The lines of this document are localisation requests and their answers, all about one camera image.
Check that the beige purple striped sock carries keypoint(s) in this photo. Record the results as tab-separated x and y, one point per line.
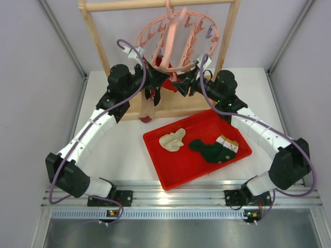
147	109

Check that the cream yellow sock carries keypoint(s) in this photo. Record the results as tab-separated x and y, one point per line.
173	142

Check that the red sock on hanger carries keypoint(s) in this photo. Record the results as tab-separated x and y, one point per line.
170	85

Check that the white patterned sock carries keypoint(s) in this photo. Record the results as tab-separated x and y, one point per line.
227	143

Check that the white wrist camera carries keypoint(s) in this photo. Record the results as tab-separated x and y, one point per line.
203	59
134	54

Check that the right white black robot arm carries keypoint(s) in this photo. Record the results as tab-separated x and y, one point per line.
290	158

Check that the aluminium mounting rail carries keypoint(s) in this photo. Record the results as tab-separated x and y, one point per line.
210	200

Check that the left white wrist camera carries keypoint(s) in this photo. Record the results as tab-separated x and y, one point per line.
134	54

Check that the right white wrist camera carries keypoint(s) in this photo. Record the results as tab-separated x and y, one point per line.
203	59

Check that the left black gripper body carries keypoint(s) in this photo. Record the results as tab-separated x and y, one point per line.
151	83

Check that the pink round clip hanger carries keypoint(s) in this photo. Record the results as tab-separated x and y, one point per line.
172	38

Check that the wooden hanger rack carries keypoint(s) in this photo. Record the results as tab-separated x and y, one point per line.
171	105

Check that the red plastic tray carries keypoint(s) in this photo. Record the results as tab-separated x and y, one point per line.
209	143

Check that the black white striped sock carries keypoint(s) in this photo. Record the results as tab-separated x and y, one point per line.
148	94

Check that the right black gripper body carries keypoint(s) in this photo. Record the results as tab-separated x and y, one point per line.
196	85

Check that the dark green sock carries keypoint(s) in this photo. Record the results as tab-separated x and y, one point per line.
212	153

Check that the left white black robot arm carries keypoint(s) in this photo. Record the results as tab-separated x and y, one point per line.
65	167

